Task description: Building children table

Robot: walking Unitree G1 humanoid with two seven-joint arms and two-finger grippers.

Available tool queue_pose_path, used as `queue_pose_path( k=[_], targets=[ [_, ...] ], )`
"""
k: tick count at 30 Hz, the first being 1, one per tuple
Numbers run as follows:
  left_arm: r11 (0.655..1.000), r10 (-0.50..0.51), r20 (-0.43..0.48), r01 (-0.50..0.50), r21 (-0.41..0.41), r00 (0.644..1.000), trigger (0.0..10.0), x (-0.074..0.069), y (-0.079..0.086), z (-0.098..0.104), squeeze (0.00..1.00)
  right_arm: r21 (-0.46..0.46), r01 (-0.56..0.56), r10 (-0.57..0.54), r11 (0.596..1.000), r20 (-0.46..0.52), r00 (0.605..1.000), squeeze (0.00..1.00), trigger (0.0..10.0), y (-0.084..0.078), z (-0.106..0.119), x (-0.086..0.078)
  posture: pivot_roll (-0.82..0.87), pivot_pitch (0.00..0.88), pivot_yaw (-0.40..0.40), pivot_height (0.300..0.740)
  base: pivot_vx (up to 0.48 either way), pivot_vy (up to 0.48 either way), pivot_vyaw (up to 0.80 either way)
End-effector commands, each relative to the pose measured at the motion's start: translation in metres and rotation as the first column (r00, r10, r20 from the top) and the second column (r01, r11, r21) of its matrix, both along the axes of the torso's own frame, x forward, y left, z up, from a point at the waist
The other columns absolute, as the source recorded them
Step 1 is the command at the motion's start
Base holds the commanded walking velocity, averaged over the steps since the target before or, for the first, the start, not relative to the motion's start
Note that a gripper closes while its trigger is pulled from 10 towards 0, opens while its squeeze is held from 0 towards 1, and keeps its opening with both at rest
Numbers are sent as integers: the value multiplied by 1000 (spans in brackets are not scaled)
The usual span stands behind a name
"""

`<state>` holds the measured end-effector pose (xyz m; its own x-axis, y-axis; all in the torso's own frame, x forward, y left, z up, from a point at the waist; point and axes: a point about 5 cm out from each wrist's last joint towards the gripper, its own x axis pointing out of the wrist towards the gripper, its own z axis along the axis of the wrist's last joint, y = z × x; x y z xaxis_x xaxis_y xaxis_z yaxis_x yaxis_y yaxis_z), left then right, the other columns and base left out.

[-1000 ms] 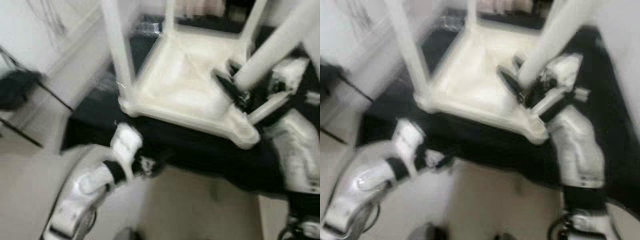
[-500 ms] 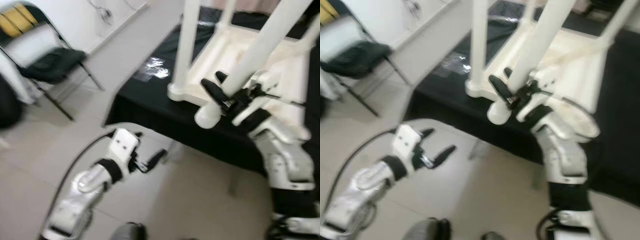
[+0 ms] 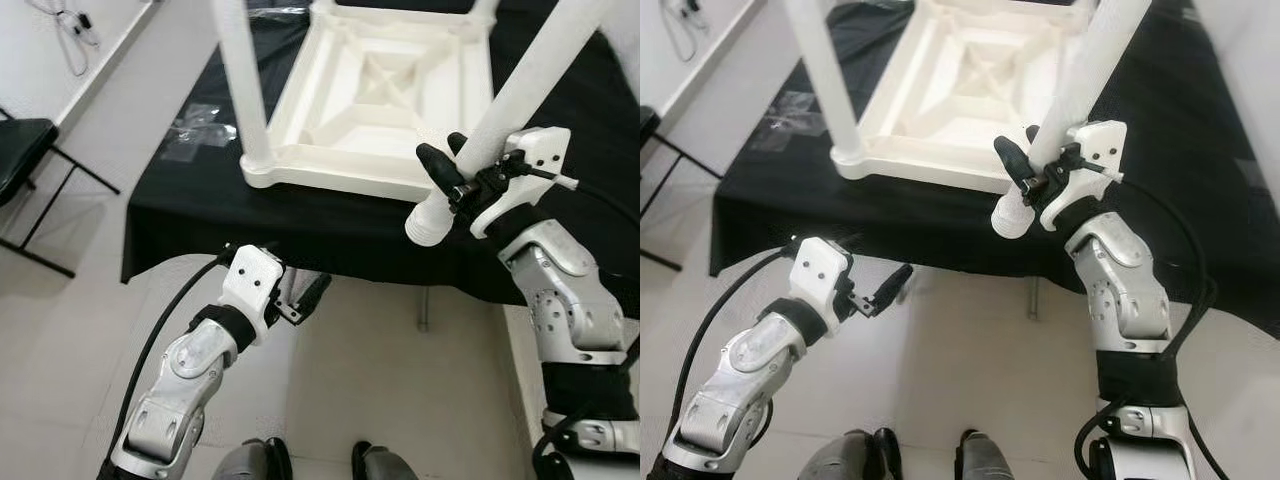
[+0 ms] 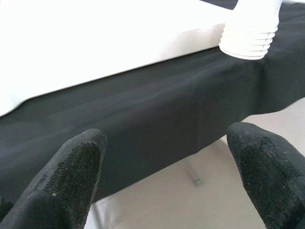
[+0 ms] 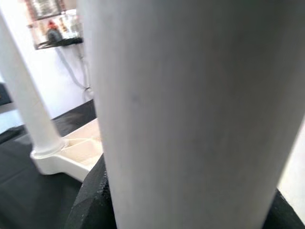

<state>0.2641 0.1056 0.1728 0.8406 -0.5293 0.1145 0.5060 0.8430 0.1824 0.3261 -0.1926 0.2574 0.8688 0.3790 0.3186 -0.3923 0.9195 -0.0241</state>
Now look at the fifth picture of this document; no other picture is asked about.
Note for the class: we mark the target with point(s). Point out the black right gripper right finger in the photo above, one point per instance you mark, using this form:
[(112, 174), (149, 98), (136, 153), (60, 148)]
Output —
[(288, 214)]

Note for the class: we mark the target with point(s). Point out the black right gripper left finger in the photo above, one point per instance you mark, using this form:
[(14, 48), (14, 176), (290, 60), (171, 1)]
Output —
[(95, 202)]

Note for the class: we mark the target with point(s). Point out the white plastic table leg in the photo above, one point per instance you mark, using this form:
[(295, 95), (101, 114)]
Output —
[(190, 107), (31, 100)]

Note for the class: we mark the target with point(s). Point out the white plastic table top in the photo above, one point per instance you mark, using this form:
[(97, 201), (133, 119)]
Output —
[(71, 164)]

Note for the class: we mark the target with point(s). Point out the dark wall shelf with items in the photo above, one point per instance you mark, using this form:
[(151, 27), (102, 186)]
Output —
[(59, 42)]

